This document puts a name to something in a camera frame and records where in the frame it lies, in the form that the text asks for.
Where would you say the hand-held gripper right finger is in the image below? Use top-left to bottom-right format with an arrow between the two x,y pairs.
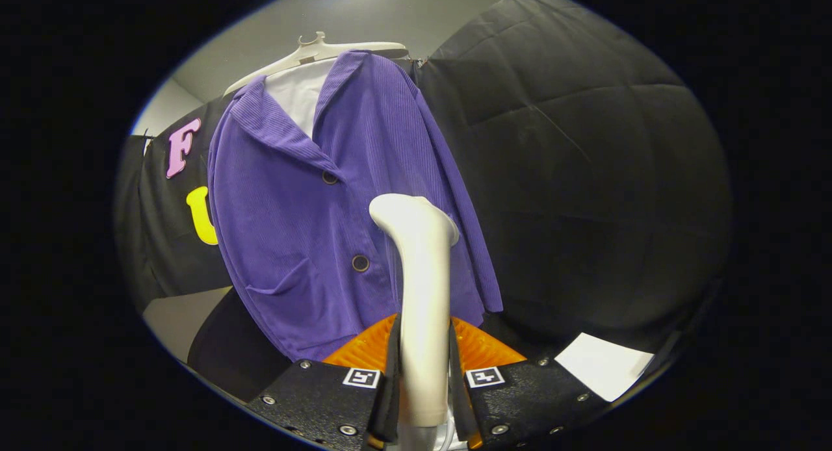
448,315 -> 612,451

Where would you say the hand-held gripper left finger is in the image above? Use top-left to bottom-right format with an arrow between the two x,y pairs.
250,313 -> 402,451

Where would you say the white garment steamer head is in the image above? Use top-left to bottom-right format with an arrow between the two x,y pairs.
369,193 -> 460,429

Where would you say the purple corduroy jacket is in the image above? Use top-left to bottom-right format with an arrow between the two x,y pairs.
208,50 -> 504,363

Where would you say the cream plastic clothes hanger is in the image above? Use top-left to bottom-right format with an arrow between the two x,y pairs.
223,32 -> 410,98

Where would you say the white flat sheet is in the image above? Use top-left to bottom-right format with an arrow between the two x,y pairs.
554,333 -> 655,403

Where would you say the grey cabinet with dark top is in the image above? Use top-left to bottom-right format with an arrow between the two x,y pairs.
143,285 -> 294,404

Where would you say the black backdrop cloth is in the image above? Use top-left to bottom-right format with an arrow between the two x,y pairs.
114,0 -> 734,374

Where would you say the white mannequin torso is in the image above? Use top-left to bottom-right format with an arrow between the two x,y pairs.
265,58 -> 339,140

